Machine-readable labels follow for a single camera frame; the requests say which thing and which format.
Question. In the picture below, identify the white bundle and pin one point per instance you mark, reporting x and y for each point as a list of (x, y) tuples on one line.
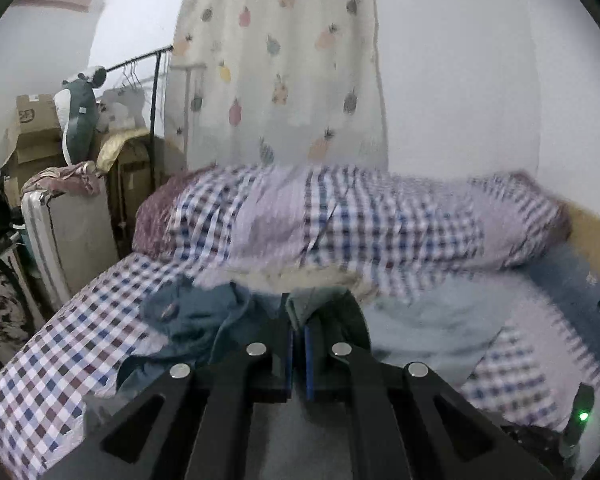
[(122, 112)]

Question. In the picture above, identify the green and white plush toy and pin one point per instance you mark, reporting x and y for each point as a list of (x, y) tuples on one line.
[(80, 120)]

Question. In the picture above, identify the yellow cloth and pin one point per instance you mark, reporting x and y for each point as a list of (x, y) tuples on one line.
[(117, 145)]

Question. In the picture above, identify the pineapple print curtain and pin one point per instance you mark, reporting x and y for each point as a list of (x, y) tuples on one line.
[(280, 60)]

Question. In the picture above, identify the beige cloth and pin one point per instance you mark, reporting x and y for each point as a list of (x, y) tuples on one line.
[(320, 277)]

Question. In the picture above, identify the dark teal garment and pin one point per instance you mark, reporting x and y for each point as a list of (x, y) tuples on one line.
[(195, 310)]

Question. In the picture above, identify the pink cloth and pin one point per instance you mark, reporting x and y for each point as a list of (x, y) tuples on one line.
[(65, 177)]

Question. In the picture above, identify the blue penguin pillow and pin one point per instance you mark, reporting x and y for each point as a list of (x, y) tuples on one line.
[(565, 280)]

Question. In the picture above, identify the tall brown box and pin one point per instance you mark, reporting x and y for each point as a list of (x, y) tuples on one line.
[(135, 195)]

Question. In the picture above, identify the black clothes rack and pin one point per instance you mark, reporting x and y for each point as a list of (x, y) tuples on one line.
[(155, 90)]

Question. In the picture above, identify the checkered bed sheet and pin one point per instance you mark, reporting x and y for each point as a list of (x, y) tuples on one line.
[(55, 375)]

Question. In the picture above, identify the green t-shirt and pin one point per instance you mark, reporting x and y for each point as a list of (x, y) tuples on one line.
[(335, 315)]

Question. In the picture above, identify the light grey garment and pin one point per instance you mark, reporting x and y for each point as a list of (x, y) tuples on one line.
[(430, 330)]

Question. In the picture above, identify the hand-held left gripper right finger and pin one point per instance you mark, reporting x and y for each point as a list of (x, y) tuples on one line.
[(309, 360)]

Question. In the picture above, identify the checkered quilt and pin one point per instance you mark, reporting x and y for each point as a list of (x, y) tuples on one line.
[(355, 220)]

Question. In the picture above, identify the cardboard box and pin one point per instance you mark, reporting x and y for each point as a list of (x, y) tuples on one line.
[(30, 160), (35, 112)]

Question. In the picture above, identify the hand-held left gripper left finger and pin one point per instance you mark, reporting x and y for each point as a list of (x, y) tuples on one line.
[(289, 355)]

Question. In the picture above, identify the white suitcase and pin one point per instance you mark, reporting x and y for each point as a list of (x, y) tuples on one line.
[(75, 240)]

